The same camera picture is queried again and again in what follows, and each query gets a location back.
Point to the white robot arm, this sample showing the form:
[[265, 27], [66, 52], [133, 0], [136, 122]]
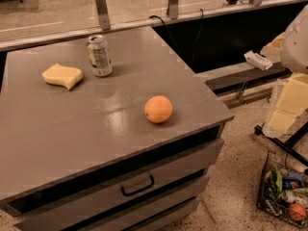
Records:
[[294, 47]]

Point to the orange fruit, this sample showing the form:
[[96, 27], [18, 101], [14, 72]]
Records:
[[158, 109]]

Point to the grey drawer cabinet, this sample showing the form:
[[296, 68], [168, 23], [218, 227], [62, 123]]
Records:
[[65, 153]]

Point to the white green soda can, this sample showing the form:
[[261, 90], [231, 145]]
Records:
[[100, 61]]

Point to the yellow sponge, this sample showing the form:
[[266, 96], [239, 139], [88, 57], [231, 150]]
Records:
[[61, 75]]

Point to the grey metal ledge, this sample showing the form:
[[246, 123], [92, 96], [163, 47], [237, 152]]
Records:
[[231, 77]]

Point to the white tissue packet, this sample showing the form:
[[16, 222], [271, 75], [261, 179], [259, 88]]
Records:
[[257, 60]]

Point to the yellow foam padded stand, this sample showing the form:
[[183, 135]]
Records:
[[289, 100]]

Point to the blue soda can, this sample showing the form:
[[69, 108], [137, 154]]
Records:
[[291, 184]]

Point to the orange ball in basket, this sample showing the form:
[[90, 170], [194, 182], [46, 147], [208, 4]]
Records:
[[297, 212]]

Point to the black drawer handle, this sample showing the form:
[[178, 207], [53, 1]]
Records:
[[137, 185]]

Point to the metal railing post left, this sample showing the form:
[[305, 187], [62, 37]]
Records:
[[103, 16]]

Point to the wire basket of groceries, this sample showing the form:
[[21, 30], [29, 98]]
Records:
[[272, 199]]

